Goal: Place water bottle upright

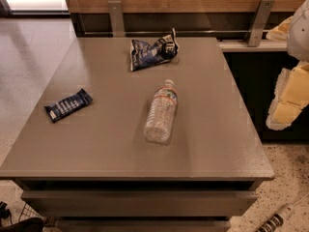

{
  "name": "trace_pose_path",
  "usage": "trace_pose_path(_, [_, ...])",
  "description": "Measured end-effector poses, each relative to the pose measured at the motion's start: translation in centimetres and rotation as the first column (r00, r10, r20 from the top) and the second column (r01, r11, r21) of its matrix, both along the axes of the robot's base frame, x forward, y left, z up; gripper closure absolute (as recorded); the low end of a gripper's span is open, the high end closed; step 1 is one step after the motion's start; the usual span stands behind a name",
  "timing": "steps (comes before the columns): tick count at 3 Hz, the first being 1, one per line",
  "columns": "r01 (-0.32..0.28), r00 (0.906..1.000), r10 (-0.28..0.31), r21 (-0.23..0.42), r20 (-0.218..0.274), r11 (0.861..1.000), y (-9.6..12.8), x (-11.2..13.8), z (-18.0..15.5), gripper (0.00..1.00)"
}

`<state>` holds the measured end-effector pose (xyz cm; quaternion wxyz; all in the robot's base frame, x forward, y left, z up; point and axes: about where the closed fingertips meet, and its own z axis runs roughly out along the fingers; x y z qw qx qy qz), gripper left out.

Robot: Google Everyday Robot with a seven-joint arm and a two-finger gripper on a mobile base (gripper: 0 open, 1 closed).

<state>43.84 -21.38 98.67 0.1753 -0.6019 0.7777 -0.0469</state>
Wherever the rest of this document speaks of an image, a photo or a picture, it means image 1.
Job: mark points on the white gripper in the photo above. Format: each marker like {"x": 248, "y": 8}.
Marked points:
{"x": 299, "y": 33}

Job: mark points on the clear plastic water bottle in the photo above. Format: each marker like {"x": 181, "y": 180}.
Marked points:
{"x": 160, "y": 119}

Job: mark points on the crumpled blue chip bag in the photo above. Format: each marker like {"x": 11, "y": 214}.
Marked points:
{"x": 143, "y": 55}

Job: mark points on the grey drawer cabinet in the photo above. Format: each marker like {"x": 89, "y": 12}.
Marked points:
{"x": 95, "y": 171}

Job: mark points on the white power strip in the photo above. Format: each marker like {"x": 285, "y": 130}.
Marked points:
{"x": 279, "y": 217}

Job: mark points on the dark blue snack bar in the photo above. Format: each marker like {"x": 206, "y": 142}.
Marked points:
{"x": 66, "y": 106}

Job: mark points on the black object bottom left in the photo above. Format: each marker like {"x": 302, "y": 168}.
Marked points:
{"x": 33, "y": 224}

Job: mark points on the right metal bracket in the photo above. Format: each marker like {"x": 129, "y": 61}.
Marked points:
{"x": 259, "y": 23}

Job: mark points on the metal bracket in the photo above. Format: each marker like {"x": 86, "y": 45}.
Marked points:
{"x": 116, "y": 18}
{"x": 259, "y": 23}

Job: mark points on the left metal bracket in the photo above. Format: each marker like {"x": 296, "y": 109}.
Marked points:
{"x": 116, "y": 18}

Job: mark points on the wire basket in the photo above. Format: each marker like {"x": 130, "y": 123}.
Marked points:
{"x": 28, "y": 212}

